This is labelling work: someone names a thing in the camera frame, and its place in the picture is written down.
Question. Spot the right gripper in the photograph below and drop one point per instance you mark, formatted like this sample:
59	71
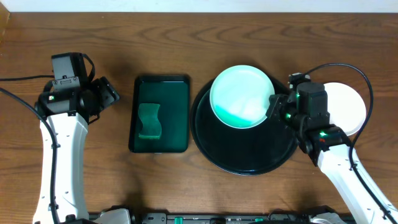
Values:
277	106

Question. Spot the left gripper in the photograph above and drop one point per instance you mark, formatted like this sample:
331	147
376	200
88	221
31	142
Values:
106	90

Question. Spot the green plate bottom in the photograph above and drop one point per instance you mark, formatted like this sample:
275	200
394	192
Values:
239	96

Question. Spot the green scrubbing sponge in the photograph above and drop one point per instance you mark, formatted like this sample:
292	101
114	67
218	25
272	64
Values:
151	126

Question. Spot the white plate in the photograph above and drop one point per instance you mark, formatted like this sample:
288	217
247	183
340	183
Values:
346	107

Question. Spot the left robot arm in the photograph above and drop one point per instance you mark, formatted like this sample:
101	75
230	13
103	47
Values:
66	108

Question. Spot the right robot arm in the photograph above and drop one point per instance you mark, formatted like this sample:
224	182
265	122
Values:
331	150

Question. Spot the black round tray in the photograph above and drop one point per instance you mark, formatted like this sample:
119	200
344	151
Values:
252	151

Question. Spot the black rectangular tray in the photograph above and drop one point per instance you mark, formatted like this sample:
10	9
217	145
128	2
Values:
172	93

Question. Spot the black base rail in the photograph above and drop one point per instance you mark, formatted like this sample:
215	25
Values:
312	215

